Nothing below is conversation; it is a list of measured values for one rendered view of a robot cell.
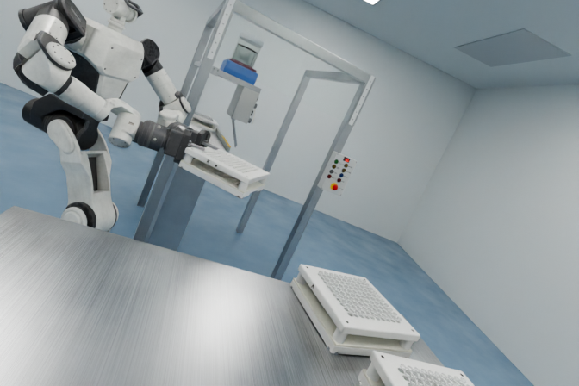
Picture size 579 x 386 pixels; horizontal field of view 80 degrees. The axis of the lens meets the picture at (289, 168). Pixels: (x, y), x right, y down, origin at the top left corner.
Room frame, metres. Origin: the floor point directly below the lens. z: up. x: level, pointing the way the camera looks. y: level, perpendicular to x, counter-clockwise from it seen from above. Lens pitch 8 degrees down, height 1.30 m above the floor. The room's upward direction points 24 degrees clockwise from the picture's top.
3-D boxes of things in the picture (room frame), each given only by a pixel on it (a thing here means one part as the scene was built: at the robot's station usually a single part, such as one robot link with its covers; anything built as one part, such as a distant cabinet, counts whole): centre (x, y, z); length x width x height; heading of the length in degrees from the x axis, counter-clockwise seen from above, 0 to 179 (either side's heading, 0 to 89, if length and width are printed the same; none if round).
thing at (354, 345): (0.85, -0.30, 0.88); 0.24 x 0.24 x 0.02; 27
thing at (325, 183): (2.29, -0.31, 1.06); 0.17 x 0.06 x 0.26; 113
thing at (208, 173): (1.21, 0.20, 1.00); 0.24 x 0.24 x 0.02; 80
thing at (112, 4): (1.31, 0.82, 1.38); 0.10 x 0.07 x 0.09; 170
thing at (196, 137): (1.32, 0.40, 1.05); 0.12 x 0.10 x 0.13; 72
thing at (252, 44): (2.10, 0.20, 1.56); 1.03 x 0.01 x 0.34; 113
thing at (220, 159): (1.21, 0.20, 1.05); 0.25 x 0.24 x 0.02; 170
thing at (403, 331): (0.85, -0.30, 0.93); 0.25 x 0.24 x 0.02; 117
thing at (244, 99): (2.18, 0.44, 1.23); 0.22 x 0.11 x 0.20; 23
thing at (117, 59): (1.33, 0.88, 1.18); 0.34 x 0.30 x 0.36; 170
